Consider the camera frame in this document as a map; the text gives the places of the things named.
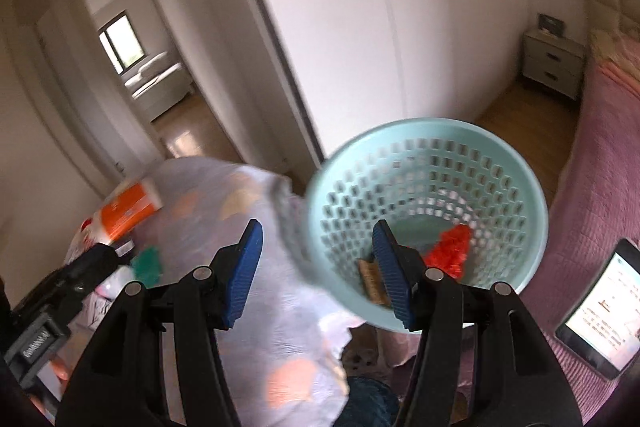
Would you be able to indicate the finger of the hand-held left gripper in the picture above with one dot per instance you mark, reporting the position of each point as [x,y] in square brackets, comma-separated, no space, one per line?
[95,261]

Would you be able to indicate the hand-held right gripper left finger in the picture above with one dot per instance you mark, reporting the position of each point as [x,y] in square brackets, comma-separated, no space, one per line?
[245,272]

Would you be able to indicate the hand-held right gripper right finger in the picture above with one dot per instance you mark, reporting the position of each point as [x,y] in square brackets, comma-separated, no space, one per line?
[390,267]

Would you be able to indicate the light blue plastic basket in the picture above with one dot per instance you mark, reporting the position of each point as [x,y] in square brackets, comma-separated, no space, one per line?
[350,167]

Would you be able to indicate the white and red packet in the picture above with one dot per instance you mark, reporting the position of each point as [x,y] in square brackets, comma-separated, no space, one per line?
[80,237]

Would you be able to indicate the white crumpled wrapper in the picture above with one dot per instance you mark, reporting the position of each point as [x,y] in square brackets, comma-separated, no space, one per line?
[114,284]

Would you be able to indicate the green packet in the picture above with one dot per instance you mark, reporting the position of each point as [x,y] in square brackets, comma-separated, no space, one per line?
[149,264]

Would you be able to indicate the red crinkled wrapper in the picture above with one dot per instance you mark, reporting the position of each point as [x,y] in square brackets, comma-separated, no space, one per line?
[450,252]

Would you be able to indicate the person's jeans leg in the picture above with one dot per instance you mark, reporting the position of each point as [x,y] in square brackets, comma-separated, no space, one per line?
[370,402]

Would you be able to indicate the white sofa in far room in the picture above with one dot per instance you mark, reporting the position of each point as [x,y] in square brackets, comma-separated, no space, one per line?
[160,87]

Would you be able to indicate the black tablet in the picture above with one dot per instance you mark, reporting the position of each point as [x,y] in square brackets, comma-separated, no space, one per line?
[605,307]

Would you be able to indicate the window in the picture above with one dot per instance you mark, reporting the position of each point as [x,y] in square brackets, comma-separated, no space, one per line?
[122,42]

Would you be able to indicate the bed with pink cover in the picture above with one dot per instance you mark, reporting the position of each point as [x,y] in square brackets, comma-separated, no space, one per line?
[590,167]

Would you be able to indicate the white door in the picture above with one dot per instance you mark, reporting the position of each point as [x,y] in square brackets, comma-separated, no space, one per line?
[200,32]

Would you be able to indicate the white nightstand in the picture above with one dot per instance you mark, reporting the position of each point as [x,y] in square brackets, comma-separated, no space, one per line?
[550,62]

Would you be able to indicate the white wardrobe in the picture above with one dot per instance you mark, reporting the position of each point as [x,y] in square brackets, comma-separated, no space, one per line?
[350,7]

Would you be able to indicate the small picture frame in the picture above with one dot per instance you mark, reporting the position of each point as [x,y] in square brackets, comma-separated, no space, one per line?
[550,24]

